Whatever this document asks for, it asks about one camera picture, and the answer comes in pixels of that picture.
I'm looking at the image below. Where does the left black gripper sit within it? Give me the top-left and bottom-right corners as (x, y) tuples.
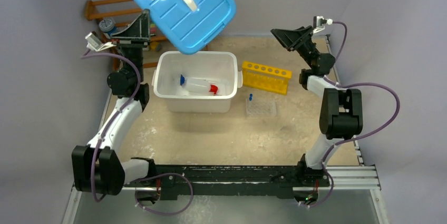
(111, 10), (150, 85)

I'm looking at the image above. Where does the yellow test tube rack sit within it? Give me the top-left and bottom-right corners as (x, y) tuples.
(241, 61), (292, 95)

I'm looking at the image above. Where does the blue cap glass tube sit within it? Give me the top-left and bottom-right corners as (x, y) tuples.
(180, 74), (186, 86)

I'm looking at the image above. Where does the red cap wash bottle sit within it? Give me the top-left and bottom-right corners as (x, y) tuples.
(183, 78), (218, 95)

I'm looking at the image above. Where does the white plastic bin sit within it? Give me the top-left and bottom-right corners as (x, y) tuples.
(152, 51), (243, 113)

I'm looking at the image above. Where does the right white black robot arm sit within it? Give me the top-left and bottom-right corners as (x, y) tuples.
(270, 26), (363, 186)

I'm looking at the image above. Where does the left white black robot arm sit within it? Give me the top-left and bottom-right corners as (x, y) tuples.
(71, 9), (157, 202)

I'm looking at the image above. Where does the yellow grey small object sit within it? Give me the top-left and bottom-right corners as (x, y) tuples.
(149, 41), (162, 52)

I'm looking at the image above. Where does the blue label round container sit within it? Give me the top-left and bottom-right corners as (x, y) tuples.
(98, 18), (116, 38)

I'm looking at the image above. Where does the wooden shelf rack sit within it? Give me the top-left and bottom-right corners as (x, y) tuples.
(84, 0), (209, 73)

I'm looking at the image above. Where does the clear well plate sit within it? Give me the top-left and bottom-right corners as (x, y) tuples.
(246, 99), (277, 118)

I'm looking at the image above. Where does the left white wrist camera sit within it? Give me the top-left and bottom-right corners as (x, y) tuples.
(85, 32), (116, 52)

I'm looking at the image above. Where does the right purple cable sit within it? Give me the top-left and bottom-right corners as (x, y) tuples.
(298, 21), (402, 209)

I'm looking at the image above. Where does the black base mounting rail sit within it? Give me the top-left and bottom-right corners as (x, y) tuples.
(72, 161), (381, 202)

